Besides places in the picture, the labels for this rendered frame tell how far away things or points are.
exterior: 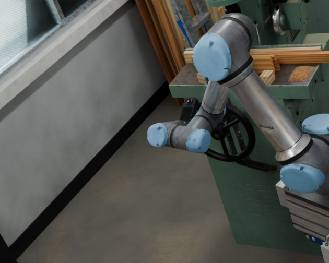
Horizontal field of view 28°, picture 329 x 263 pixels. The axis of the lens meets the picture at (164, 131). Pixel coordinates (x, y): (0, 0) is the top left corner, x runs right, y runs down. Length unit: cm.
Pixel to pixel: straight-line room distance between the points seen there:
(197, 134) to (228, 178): 88
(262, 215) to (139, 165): 118
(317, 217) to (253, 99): 55
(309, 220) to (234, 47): 74
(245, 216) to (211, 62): 139
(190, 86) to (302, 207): 75
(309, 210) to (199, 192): 145
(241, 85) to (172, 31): 234
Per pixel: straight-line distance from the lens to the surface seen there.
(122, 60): 415
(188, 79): 270
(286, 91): 248
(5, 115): 350
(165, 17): 404
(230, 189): 293
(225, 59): 172
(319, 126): 195
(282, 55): 259
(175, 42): 411
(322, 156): 188
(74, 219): 374
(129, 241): 343
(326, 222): 216
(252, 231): 308
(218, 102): 205
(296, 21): 269
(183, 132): 205
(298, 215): 224
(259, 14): 265
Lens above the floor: 216
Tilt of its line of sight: 31 degrees down
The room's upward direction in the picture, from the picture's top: 20 degrees counter-clockwise
